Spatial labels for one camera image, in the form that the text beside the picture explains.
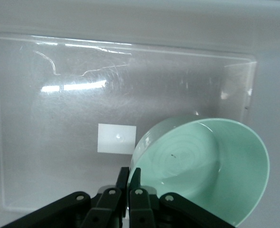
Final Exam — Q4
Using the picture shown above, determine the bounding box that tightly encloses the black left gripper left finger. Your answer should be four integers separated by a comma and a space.
0, 167, 130, 228

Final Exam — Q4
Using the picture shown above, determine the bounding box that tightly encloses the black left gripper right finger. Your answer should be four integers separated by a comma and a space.
129, 167, 242, 228

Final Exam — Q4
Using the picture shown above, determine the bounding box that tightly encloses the pale green bowl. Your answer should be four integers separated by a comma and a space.
127, 114, 271, 227

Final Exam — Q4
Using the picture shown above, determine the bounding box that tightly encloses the white square label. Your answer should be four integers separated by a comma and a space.
97, 123, 137, 155

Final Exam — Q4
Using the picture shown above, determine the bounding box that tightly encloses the clear plastic bin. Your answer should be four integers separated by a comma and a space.
0, 32, 259, 212

